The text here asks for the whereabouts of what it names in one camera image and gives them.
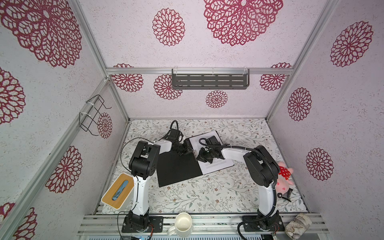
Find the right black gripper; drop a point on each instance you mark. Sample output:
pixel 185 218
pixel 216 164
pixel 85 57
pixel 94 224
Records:
pixel 200 156

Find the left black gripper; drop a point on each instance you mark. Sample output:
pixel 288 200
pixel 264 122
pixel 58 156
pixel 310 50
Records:
pixel 187 150

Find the text printed paper sheet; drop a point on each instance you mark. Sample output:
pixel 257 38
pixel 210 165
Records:
pixel 218 164

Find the red black file folder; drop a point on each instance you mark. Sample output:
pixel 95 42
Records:
pixel 173 168

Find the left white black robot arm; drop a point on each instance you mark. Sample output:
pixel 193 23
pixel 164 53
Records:
pixel 142 166

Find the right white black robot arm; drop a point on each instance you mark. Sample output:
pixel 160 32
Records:
pixel 263 170

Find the pink plush toy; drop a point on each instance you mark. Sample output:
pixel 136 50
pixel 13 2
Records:
pixel 284 186

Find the wooden tray with white rim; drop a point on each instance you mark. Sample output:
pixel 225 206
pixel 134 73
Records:
pixel 120 193

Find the white ceramic mug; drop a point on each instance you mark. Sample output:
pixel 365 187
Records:
pixel 183 226

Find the marbled grey cup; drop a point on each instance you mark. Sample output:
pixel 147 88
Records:
pixel 298 226

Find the grey metal wall shelf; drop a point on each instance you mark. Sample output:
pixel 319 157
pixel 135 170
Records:
pixel 213 81

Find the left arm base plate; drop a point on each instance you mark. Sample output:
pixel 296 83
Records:
pixel 154 223

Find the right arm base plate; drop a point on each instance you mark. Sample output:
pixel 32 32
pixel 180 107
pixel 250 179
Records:
pixel 271 224

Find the black wire wall rack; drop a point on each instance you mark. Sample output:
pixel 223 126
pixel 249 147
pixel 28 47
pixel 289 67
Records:
pixel 96 120

